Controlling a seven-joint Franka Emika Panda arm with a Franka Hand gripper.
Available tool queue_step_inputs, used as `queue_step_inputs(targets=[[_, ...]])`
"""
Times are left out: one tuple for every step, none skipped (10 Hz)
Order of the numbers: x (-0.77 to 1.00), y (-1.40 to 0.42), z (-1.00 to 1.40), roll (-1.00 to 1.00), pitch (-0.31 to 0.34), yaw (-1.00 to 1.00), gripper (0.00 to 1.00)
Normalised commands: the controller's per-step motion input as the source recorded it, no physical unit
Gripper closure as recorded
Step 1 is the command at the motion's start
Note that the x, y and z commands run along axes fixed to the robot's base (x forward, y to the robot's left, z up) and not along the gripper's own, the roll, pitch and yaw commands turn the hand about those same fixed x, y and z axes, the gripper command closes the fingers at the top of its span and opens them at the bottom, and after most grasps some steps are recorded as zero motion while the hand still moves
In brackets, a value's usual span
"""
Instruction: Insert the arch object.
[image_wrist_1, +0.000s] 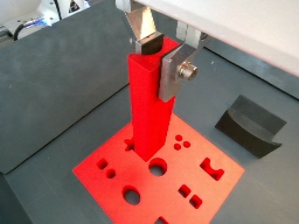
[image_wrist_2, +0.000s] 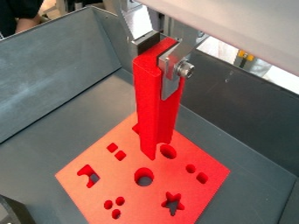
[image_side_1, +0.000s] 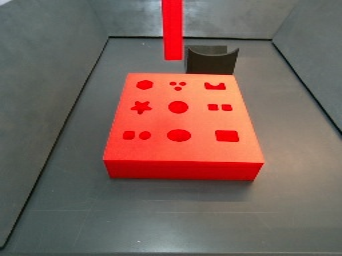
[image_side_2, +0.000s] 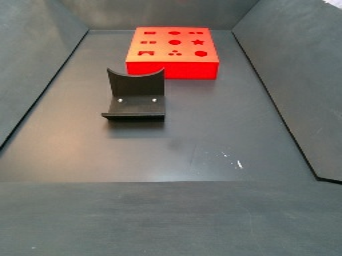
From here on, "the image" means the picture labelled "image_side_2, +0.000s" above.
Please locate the red shape sorter block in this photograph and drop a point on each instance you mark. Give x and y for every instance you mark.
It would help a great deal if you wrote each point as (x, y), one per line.
(181, 50)

